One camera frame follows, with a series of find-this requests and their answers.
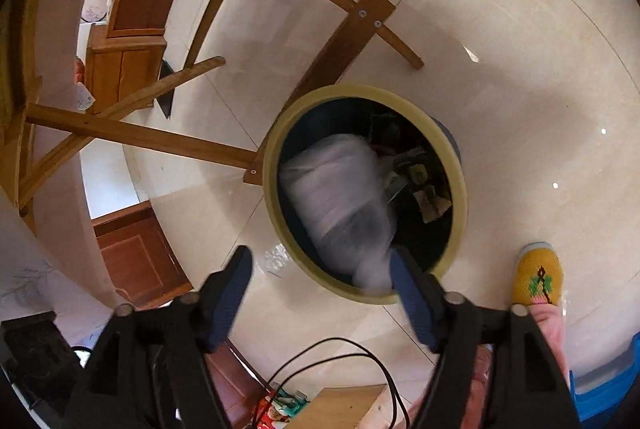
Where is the dark furniture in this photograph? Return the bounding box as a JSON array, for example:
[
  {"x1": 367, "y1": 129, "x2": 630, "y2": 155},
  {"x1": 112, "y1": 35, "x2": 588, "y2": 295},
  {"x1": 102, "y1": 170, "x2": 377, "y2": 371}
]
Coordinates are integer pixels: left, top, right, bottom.
[{"x1": 0, "y1": 311, "x2": 91, "y2": 415}]

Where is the wooden drawer cabinet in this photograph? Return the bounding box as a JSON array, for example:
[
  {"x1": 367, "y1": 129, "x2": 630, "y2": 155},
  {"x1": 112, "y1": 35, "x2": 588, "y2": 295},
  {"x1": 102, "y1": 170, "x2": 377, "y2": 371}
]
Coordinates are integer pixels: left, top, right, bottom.
[{"x1": 82, "y1": 29, "x2": 168, "y2": 114}]

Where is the yellow knitted slipper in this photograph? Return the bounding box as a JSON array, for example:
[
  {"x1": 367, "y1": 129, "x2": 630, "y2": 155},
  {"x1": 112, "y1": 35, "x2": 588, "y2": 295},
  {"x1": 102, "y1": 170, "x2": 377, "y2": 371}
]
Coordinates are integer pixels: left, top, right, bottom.
[{"x1": 513, "y1": 243, "x2": 565, "y2": 307}]

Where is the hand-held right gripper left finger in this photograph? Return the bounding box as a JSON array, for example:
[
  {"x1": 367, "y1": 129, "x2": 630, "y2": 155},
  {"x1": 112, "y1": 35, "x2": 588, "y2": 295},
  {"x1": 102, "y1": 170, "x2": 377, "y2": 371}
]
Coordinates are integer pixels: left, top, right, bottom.
[{"x1": 60, "y1": 245, "x2": 253, "y2": 429}]

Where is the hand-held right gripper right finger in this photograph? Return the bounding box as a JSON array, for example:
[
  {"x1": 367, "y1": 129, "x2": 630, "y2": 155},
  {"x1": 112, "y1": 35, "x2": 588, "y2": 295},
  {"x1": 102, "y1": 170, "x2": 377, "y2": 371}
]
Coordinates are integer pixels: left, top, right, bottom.
[{"x1": 390, "y1": 246, "x2": 583, "y2": 429}]

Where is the wooden chair frame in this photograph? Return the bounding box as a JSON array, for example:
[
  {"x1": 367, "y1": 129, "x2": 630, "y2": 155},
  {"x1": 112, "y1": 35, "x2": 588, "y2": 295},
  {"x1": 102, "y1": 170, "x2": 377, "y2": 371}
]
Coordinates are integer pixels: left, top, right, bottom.
[{"x1": 0, "y1": 0, "x2": 426, "y2": 230}]

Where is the red printed packet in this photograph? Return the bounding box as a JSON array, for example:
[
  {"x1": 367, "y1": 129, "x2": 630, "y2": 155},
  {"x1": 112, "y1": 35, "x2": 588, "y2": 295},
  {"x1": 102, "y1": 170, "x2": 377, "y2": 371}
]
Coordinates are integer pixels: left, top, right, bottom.
[{"x1": 250, "y1": 386, "x2": 308, "y2": 429}]

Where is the clear plastic bottle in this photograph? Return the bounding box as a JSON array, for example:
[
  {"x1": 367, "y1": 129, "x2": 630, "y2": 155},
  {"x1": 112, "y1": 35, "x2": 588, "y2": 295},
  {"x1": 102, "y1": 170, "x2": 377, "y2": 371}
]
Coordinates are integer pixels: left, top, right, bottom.
[{"x1": 277, "y1": 134, "x2": 397, "y2": 295}]

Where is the dark printed packet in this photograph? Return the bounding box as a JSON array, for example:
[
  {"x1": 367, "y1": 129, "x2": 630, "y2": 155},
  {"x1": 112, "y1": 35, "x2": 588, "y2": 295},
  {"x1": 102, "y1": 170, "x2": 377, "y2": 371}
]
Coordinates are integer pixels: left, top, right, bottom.
[{"x1": 394, "y1": 148, "x2": 431, "y2": 186}]

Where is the blue plastic tub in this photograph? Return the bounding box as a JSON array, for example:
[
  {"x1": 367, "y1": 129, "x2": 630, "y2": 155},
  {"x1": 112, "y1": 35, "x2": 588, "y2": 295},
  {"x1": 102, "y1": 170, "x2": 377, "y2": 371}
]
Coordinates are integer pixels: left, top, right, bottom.
[{"x1": 570, "y1": 331, "x2": 640, "y2": 425}]

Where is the yellow rimmed trash bin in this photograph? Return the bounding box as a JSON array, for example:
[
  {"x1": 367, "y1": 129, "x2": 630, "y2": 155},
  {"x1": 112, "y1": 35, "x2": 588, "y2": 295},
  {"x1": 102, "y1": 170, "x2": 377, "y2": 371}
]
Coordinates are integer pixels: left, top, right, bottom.
[{"x1": 263, "y1": 84, "x2": 469, "y2": 306}]

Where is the clear plastic wrapper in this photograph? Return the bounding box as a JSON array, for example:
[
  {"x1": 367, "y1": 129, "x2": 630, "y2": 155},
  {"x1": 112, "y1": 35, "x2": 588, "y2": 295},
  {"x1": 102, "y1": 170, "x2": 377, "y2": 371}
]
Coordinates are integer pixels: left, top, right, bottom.
[{"x1": 255, "y1": 244, "x2": 296, "y2": 280}]

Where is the cardboard box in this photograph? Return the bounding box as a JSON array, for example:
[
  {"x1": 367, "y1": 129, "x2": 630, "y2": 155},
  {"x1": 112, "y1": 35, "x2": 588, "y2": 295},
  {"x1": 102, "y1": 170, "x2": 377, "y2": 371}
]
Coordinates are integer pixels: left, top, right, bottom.
[{"x1": 287, "y1": 384, "x2": 401, "y2": 429}]

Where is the tan crumpled wrapper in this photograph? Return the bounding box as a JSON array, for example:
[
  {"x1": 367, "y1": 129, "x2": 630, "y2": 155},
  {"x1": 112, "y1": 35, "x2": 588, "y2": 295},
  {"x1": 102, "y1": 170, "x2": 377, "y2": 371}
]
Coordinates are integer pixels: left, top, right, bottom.
[{"x1": 417, "y1": 189, "x2": 453, "y2": 225}]

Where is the brown wooden door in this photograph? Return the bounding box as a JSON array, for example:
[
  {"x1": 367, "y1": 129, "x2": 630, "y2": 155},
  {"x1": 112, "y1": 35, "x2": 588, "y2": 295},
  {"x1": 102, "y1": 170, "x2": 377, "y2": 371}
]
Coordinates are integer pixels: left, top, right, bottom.
[{"x1": 92, "y1": 201, "x2": 193, "y2": 310}]

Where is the black cable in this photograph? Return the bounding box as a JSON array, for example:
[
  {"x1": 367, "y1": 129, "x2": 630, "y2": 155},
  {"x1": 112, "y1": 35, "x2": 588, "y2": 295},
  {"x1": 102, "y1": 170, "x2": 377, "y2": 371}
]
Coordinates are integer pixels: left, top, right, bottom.
[{"x1": 252, "y1": 336, "x2": 412, "y2": 429}]

